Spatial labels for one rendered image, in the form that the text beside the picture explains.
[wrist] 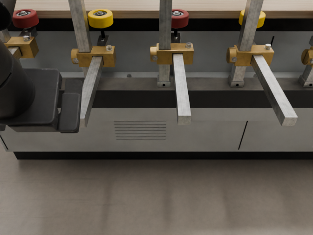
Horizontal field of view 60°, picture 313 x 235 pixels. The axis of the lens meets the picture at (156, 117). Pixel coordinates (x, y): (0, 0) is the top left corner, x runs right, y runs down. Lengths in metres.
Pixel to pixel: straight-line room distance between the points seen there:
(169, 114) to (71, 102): 0.75
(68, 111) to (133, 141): 1.14
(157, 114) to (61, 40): 0.47
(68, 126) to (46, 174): 1.35
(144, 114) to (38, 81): 0.75
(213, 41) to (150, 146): 0.66
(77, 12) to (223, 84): 0.52
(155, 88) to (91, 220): 0.78
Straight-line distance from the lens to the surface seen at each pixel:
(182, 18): 0.92
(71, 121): 0.32
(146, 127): 1.37
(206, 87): 0.95
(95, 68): 0.83
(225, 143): 1.51
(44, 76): 0.33
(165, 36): 0.85
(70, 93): 0.33
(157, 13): 0.99
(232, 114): 1.09
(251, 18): 0.87
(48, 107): 0.31
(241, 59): 0.92
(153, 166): 1.58
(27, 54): 0.95
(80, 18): 0.85
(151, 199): 1.46
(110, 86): 0.95
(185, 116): 0.63
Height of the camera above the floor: 1.25
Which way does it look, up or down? 42 degrees down
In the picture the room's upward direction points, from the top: straight up
